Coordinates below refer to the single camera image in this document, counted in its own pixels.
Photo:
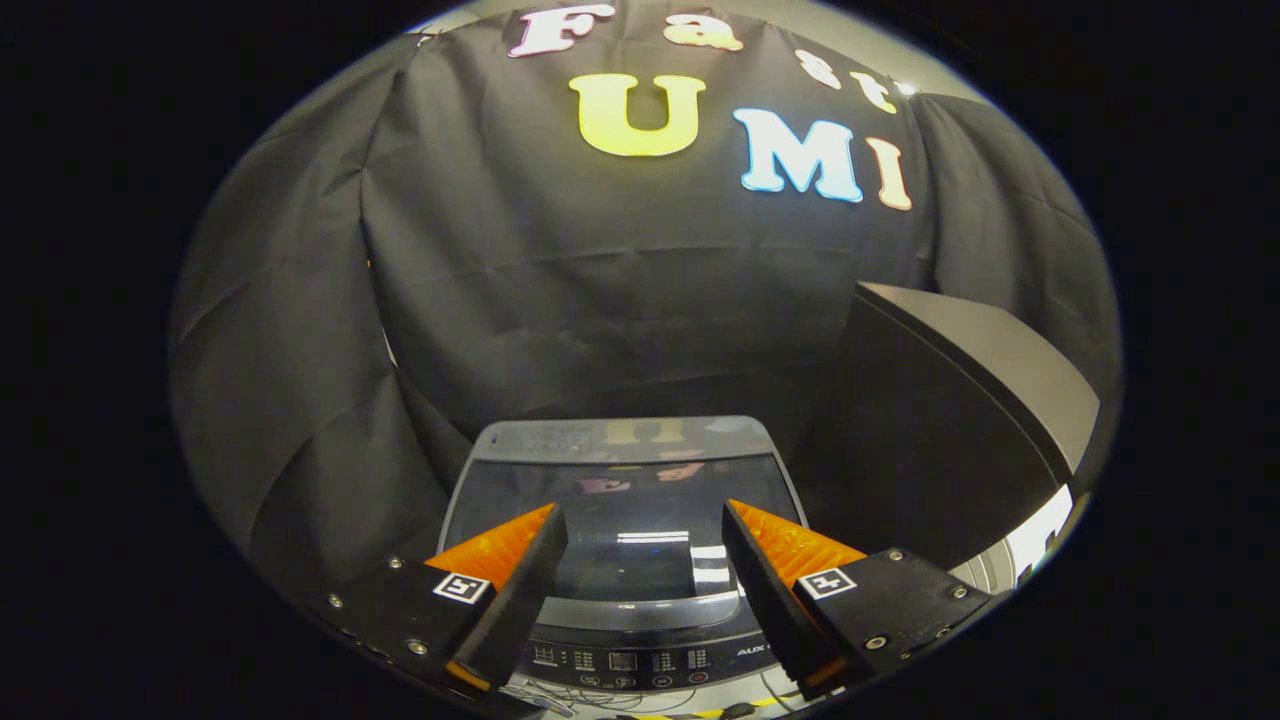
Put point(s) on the dark glass washing machine lid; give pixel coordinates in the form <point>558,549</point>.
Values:
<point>640,510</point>

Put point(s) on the black and beige cabinet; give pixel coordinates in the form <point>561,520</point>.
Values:
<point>920,450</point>

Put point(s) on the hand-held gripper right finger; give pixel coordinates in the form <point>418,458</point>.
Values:
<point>770,600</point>

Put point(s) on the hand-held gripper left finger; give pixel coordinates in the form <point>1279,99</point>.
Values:
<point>520,610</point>

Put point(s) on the grey washing machine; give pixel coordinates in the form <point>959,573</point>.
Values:
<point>640,662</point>

